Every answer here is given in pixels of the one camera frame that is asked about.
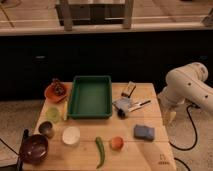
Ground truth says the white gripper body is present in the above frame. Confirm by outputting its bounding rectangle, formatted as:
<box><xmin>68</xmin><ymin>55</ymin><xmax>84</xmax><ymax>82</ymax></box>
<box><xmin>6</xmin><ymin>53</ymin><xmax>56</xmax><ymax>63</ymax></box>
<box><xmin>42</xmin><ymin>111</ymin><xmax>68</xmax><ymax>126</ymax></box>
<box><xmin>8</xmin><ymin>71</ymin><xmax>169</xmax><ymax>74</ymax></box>
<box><xmin>161</xmin><ymin>100</ymin><xmax>177</xmax><ymax>120</ymax></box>

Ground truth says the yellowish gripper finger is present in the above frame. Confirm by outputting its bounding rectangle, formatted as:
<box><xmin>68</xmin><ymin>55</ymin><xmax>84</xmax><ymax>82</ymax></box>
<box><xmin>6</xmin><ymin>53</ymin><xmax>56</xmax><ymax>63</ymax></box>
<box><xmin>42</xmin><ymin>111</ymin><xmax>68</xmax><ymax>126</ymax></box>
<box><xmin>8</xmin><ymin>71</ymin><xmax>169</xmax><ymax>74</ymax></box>
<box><xmin>166</xmin><ymin>111</ymin><xmax>176</xmax><ymax>125</ymax></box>

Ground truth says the blue sponge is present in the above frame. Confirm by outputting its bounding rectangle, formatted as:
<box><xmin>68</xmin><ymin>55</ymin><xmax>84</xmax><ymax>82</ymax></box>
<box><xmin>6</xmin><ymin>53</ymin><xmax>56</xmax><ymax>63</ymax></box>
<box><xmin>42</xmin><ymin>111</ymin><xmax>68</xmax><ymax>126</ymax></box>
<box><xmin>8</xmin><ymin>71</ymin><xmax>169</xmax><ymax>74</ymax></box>
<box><xmin>134</xmin><ymin>125</ymin><xmax>155</xmax><ymax>141</ymax></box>

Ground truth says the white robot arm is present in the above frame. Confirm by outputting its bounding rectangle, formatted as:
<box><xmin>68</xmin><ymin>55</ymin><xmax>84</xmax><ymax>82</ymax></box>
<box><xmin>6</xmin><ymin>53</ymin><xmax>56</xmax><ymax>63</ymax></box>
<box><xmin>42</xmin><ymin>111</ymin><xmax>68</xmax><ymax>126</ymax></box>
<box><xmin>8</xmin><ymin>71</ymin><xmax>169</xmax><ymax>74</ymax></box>
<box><xmin>157</xmin><ymin>62</ymin><xmax>213</xmax><ymax>125</ymax></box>

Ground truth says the green plastic tray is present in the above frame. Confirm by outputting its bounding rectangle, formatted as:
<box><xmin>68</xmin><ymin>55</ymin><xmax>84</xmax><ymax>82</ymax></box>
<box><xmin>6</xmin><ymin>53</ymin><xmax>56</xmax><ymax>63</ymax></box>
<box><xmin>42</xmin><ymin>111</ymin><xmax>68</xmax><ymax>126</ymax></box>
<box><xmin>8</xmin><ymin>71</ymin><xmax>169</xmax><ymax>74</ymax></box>
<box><xmin>67</xmin><ymin>75</ymin><xmax>112</xmax><ymax>119</ymax></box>

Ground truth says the brown small box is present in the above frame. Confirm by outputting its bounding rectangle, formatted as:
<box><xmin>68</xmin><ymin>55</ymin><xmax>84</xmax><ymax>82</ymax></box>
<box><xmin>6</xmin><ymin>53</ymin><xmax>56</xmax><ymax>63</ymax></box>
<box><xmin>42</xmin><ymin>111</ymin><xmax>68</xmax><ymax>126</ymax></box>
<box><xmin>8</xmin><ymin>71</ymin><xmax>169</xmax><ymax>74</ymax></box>
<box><xmin>121</xmin><ymin>81</ymin><xmax>136</xmax><ymax>98</ymax></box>

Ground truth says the blue grey cloth bundle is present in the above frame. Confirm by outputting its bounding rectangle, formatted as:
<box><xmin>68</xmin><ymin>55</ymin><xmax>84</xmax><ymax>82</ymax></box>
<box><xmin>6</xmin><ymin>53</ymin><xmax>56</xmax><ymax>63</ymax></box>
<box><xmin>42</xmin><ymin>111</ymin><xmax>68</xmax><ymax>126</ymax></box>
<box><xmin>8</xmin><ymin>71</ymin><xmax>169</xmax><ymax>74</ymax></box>
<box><xmin>113</xmin><ymin>97</ymin><xmax>133</xmax><ymax>119</ymax></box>

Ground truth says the orange round fruit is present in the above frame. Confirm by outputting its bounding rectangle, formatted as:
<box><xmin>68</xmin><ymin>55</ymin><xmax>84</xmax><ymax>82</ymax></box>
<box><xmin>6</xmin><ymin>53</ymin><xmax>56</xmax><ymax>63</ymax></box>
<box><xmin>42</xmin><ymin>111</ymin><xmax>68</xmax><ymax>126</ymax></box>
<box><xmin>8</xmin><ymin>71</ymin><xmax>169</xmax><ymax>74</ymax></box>
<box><xmin>110</xmin><ymin>137</ymin><xmax>124</xmax><ymax>150</ymax></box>

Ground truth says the green chili pepper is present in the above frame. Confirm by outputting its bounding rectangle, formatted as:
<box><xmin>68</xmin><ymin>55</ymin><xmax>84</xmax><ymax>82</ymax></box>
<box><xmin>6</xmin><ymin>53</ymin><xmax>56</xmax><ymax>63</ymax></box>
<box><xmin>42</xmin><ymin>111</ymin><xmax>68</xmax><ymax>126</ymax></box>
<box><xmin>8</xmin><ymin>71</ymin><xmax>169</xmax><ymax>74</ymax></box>
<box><xmin>95</xmin><ymin>137</ymin><xmax>105</xmax><ymax>169</ymax></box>

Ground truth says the dark grape bunch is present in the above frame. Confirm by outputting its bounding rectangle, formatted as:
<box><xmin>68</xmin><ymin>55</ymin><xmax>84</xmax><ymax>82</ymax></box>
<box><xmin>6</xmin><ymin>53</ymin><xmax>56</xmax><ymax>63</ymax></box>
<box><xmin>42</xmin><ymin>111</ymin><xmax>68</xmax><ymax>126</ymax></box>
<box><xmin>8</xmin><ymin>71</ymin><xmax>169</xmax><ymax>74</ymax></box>
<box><xmin>52</xmin><ymin>78</ymin><xmax>65</xmax><ymax>96</ymax></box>

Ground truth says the orange bowl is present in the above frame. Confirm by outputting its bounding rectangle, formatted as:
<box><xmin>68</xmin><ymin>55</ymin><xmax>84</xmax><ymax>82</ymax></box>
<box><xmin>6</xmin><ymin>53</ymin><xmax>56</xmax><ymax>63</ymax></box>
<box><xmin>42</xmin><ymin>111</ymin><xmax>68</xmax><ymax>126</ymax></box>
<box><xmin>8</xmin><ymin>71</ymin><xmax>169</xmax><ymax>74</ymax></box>
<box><xmin>44</xmin><ymin>84</ymin><xmax>68</xmax><ymax>103</ymax></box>

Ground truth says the dark red bowl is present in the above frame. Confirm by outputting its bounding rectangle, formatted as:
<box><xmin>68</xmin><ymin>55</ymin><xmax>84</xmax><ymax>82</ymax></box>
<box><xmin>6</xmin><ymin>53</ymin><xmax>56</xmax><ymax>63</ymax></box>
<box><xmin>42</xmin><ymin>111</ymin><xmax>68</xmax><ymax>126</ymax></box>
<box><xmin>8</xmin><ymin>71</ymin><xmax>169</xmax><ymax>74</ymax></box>
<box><xmin>19</xmin><ymin>134</ymin><xmax>48</xmax><ymax>164</ymax></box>

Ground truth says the black cable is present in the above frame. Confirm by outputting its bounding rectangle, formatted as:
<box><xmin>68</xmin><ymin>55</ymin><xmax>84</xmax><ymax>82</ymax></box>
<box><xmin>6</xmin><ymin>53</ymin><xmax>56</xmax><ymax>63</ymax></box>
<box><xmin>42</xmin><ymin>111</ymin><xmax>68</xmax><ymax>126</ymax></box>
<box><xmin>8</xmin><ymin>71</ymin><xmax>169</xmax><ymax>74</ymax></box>
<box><xmin>168</xmin><ymin>104</ymin><xmax>200</xmax><ymax>152</ymax></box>

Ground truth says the black handled knife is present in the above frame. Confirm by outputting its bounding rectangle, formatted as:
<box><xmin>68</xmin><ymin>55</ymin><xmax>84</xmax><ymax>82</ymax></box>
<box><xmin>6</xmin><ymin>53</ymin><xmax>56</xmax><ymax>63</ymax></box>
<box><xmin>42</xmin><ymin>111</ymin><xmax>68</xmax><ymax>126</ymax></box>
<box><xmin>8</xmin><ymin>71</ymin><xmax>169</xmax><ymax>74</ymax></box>
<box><xmin>128</xmin><ymin>100</ymin><xmax>151</xmax><ymax>112</ymax></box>

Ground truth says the black spoon handle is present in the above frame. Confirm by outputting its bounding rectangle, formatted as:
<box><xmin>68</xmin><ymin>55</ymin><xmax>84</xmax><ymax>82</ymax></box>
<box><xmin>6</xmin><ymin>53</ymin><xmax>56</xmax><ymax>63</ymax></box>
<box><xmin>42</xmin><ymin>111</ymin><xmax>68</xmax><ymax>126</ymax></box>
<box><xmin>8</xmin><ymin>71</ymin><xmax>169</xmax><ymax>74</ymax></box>
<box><xmin>16</xmin><ymin>129</ymin><xmax>29</xmax><ymax>171</ymax></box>

